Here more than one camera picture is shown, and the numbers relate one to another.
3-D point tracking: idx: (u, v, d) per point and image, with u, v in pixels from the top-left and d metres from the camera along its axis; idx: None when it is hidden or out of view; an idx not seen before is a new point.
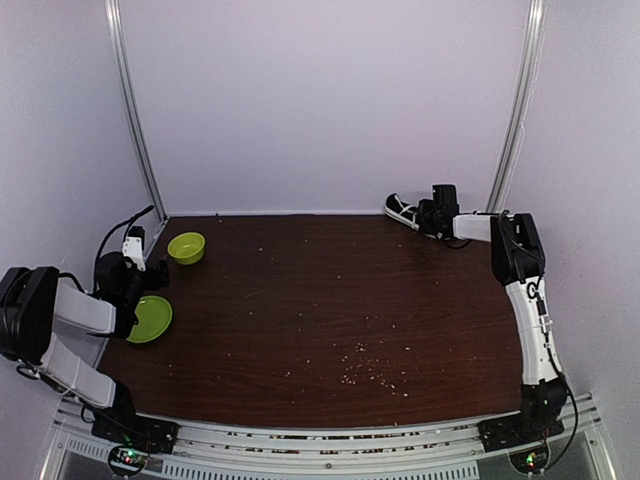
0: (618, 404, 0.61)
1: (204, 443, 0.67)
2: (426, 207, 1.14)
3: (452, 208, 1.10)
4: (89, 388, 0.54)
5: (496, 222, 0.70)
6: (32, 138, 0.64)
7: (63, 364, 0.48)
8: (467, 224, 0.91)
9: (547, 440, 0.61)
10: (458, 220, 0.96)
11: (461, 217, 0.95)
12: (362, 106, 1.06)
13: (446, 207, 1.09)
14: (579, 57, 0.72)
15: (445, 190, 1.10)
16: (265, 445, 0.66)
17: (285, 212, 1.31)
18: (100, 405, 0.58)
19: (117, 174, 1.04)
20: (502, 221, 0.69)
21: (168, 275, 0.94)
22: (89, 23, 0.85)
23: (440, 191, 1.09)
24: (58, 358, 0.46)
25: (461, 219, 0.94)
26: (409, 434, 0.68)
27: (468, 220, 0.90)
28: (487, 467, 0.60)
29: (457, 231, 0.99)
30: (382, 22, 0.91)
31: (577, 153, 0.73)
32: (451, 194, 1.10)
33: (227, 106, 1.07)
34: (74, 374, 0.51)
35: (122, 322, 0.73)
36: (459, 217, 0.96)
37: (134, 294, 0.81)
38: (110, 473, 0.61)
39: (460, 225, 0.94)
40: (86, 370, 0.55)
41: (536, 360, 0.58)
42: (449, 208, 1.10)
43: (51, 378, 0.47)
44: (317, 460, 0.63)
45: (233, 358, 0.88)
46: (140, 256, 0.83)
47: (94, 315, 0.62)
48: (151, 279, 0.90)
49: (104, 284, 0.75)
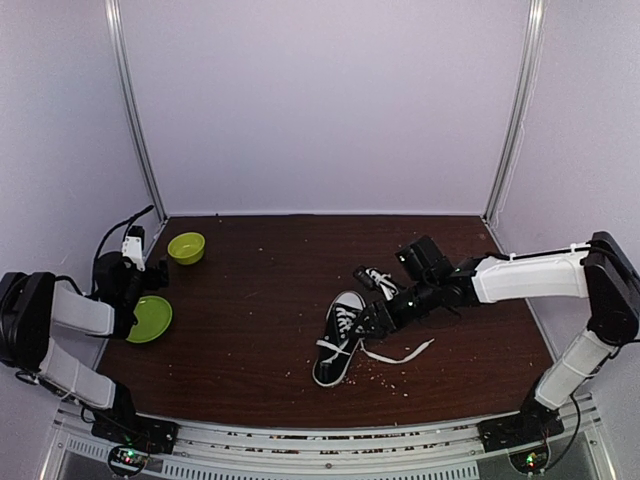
0: (614, 401, 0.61)
1: (204, 444, 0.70)
2: (375, 310, 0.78)
3: (446, 265, 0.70)
4: (89, 391, 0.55)
5: (603, 257, 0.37)
6: (33, 140, 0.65)
7: (62, 368, 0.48)
8: (510, 277, 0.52)
9: (547, 440, 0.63)
10: (488, 275, 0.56)
11: (489, 271, 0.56)
12: (362, 105, 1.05)
13: (433, 270, 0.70)
14: (579, 56, 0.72)
15: (424, 246, 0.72)
16: (265, 445, 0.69)
17: (285, 213, 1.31)
18: (100, 407, 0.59)
19: (117, 174, 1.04)
20: (606, 258, 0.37)
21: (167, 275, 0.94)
22: (88, 24, 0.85)
23: (408, 257, 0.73)
24: (58, 359, 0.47)
25: (492, 273, 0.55)
26: (408, 434, 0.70)
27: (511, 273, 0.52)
28: (487, 467, 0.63)
29: (489, 295, 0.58)
30: (381, 22, 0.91)
31: (577, 152, 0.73)
32: (430, 248, 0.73)
33: (226, 106, 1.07)
34: (73, 377, 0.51)
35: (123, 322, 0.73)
36: (487, 272, 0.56)
37: (134, 293, 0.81)
38: (110, 473, 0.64)
39: (493, 285, 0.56)
40: (87, 372, 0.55)
41: (558, 393, 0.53)
42: (442, 268, 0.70)
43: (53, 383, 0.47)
44: (317, 460, 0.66)
45: (233, 359, 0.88)
46: (139, 257, 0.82)
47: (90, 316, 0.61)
48: (150, 277, 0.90)
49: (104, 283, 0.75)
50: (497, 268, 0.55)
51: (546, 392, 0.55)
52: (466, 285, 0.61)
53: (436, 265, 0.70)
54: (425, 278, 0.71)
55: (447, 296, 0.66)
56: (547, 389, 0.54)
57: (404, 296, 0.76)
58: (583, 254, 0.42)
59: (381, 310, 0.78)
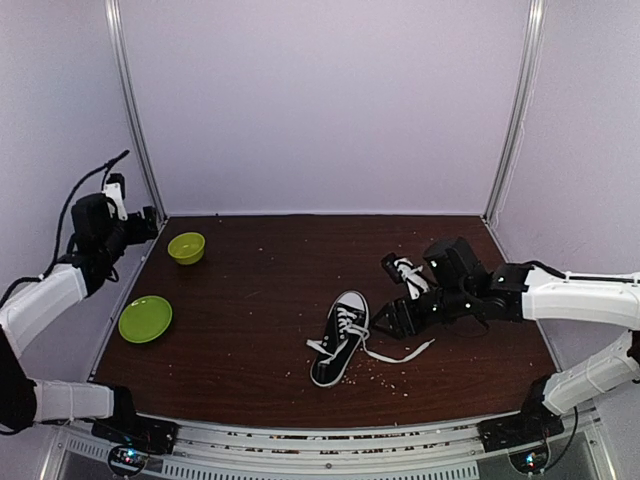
0: (614, 401, 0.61)
1: (205, 444, 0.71)
2: (394, 310, 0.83)
3: (482, 274, 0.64)
4: (87, 407, 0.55)
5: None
6: (33, 141, 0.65)
7: (56, 401, 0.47)
8: (570, 299, 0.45)
9: (547, 440, 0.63)
10: (544, 294, 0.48)
11: (542, 289, 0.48)
12: (362, 105, 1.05)
13: (470, 277, 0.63)
14: (579, 56, 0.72)
15: (461, 249, 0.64)
16: (265, 445, 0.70)
17: (285, 213, 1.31)
18: (101, 415, 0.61)
19: (117, 174, 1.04)
20: None
21: (150, 233, 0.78)
22: (89, 25, 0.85)
23: (441, 259, 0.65)
24: (51, 395, 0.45)
25: (547, 293, 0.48)
26: (408, 433, 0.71)
27: (570, 295, 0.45)
28: (487, 467, 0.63)
29: (535, 313, 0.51)
30: (381, 22, 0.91)
31: (577, 152, 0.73)
32: (466, 254, 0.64)
33: (226, 105, 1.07)
34: (69, 403, 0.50)
35: (99, 272, 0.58)
36: (542, 290, 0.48)
37: (119, 244, 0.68)
38: (110, 473, 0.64)
39: (546, 305, 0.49)
40: (80, 387, 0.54)
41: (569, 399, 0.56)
42: (477, 276, 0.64)
43: (50, 417, 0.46)
44: (317, 460, 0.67)
45: (233, 358, 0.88)
46: (123, 207, 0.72)
47: (67, 294, 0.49)
48: (133, 232, 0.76)
49: (83, 226, 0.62)
50: (551, 288, 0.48)
51: (557, 398, 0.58)
52: (513, 298, 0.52)
53: (473, 272, 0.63)
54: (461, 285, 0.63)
55: (488, 308, 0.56)
56: (562, 394, 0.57)
57: (430, 300, 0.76)
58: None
59: (401, 310, 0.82)
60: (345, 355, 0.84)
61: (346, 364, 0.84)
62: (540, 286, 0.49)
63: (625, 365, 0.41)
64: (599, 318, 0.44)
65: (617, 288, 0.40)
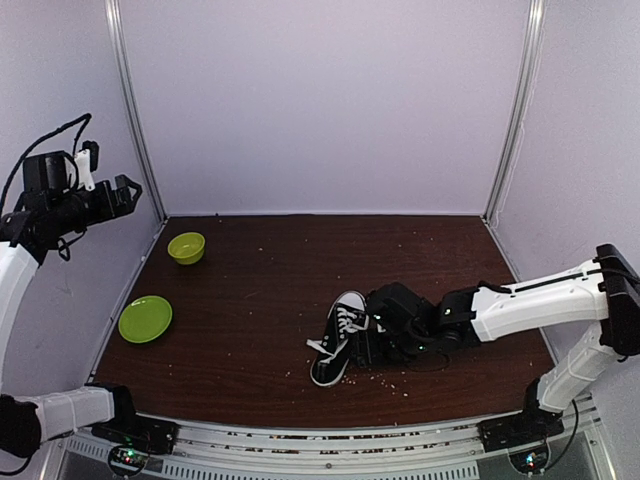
0: (614, 403, 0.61)
1: (204, 444, 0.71)
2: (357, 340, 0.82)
3: (424, 306, 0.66)
4: (89, 415, 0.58)
5: (622, 282, 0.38)
6: (33, 140, 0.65)
7: (57, 418, 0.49)
8: (520, 313, 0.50)
9: (547, 440, 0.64)
10: (496, 315, 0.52)
11: (490, 312, 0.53)
12: (362, 105, 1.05)
13: (416, 318, 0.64)
14: (579, 56, 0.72)
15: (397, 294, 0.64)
16: (265, 445, 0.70)
17: (285, 212, 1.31)
18: (106, 417, 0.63)
19: (117, 174, 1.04)
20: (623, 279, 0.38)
21: (124, 210, 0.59)
22: (88, 25, 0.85)
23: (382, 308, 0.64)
24: (53, 412, 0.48)
25: (499, 313, 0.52)
26: (409, 433, 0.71)
27: (516, 311, 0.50)
28: (487, 468, 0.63)
29: (491, 334, 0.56)
30: (381, 22, 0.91)
31: (577, 152, 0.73)
32: (404, 294, 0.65)
33: (226, 104, 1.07)
34: (70, 415, 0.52)
35: (43, 234, 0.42)
36: (490, 312, 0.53)
37: (72, 214, 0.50)
38: (110, 473, 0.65)
39: (500, 324, 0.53)
40: (81, 396, 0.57)
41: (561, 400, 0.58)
42: (421, 313, 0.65)
43: (56, 433, 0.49)
44: (317, 460, 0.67)
45: (233, 358, 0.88)
46: (88, 172, 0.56)
47: (16, 287, 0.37)
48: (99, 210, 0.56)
49: (34, 179, 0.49)
50: (500, 308, 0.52)
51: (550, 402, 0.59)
52: (463, 330, 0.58)
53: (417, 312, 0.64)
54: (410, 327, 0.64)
55: (443, 342, 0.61)
56: (554, 398, 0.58)
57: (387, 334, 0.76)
58: (599, 277, 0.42)
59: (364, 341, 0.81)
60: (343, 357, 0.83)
61: (345, 364, 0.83)
62: (489, 308, 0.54)
63: (603, 353, 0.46)
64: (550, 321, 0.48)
65: (570, 286, 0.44)
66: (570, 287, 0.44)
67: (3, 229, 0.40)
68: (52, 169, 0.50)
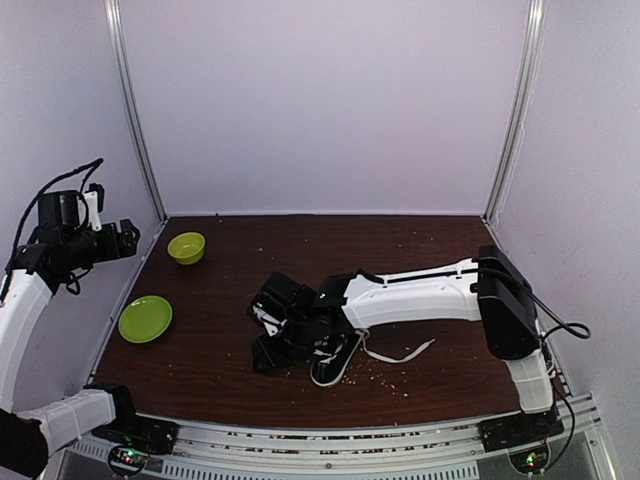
0: (613, 403, 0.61)
1: (204, 444, 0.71)
2: (257, 350, 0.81)
3: (302, 293, 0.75)
4: (90, 421, 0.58)
5: (496, 285, 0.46)
6: (34, 141, 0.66)
7: (62, 429, 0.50)
8: (391, 303, 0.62)
9: (547, 440, 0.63)
10: (366, 304, 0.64)
11: (365, 299, 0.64)
12: (362, 104, 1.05)
13: (293, 306, 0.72)
14: (579, 55, 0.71)
15: (274, 285, 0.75)
16: (265, 445, 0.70)
17: (285, 212, 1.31)
18: (106, 420, 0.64)
19: (116, 173, 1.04)
20: (498, 286, 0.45)
21: (128, 251, 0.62)
22: (88, 26, 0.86)
23: (266, 300, 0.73)
24: (58, 424, 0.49)
25: (369, 301, 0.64)
26: (408, 433, 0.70)
27: (387, 301, 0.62)
28: (487, 468, 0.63)
29: (361, 319, 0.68)
30: (381, 21, 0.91)
31: (577, 151, 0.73)
32: (280, 284, 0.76)
33: (225, 105, 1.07)
34: (73, 425, 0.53)
35: (58, 265, 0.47)
36: (362, 300, 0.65)
37: (83, 249, 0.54)
38: (111, 473, 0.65)
39: (367, 311, 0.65)
40: (81, 402, 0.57)
41: (538, 401, 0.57)
42: (298, 300, 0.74)
43: (61, 444, 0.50)
44: (317, 460, 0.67)
45: (233, 359, 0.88)
46: (96, 211, 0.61)
47: (25, 315, 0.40)
48: (105, 248, 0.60)
49: (47, 215, 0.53)
50: (373, 296, 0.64)
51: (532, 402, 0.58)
52: (334, 313, 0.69)
53: (295, 299, 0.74)
54: (287, 313, 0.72)
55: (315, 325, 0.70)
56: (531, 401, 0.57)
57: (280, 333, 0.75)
58: (470, 278, 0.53)
59: (261, 347, 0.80)
60: (341, 356, 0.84)
61: (345, 364, 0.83)
62: (362, 297, 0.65)
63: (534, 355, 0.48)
64: (414, 311, 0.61)
65: (444, 283, 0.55)
66: (442, 285, 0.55)
67: (18, 259, 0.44)
68: (65, 205, 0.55)
